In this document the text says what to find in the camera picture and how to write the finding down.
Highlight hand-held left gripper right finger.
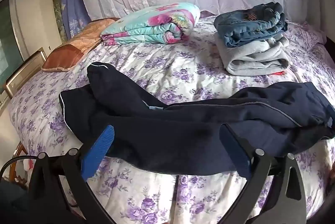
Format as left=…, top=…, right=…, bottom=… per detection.
left=219, top=125, right=307, bottom=224

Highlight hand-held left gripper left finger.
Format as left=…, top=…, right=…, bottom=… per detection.
left=27, top=125, right=115, bottom=224

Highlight navy blue pants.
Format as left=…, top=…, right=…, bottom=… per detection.
left=60, top=62, right=335, bottom=172

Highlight wooden chair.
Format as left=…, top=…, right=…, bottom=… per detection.
left=9, top=142, right=30, bottom=188

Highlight folded grey sweatpants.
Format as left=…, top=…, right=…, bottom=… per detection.
left=215, top=33, right=291, bottom=76

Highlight purple floral bedspread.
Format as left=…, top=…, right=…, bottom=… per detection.
left=8, top=13, right=335, bottom=224

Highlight orange brown pillow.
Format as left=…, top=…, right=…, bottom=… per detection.
left=42, top=18, right=119, bottom=72

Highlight folded blue jeans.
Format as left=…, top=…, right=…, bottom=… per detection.
left=214, top=1, right=288, bottom=48

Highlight window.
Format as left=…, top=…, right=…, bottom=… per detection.
left=0, top=0, right=27, bottom=88

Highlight folded teal pink floral quilt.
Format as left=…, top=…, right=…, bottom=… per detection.
left=101, top=2, right=201, bottom=46

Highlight blue printed cloth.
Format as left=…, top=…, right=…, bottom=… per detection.
left=58, top=0, right=92, bottom=40

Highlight black cable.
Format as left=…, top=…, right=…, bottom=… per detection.
left=0, top=154, right=37, bottom=183

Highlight wooden headboard frame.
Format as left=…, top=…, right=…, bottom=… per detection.
left=5, top=47, right=48, bottom=99

